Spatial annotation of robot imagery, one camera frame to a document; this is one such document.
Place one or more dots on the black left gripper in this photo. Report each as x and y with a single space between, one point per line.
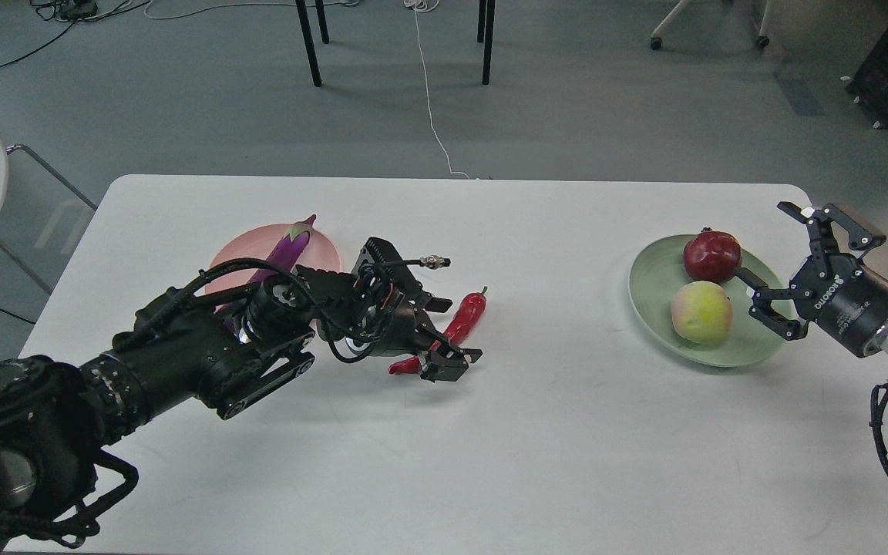
401 331

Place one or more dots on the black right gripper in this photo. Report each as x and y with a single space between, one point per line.
847 300

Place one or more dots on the red chili pepper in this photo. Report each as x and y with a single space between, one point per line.
469 313

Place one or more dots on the red pomegranate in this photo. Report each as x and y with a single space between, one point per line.
712 256

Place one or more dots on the purple eggplant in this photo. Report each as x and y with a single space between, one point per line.
280 248

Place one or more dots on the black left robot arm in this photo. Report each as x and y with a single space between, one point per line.
236 333

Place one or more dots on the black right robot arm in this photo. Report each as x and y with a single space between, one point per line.
879 394

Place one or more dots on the pink plate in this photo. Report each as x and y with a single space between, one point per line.
321 253

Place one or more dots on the white office chair base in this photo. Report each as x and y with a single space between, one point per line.
692 17

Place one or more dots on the black table leg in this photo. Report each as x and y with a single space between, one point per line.
484 36
308 38

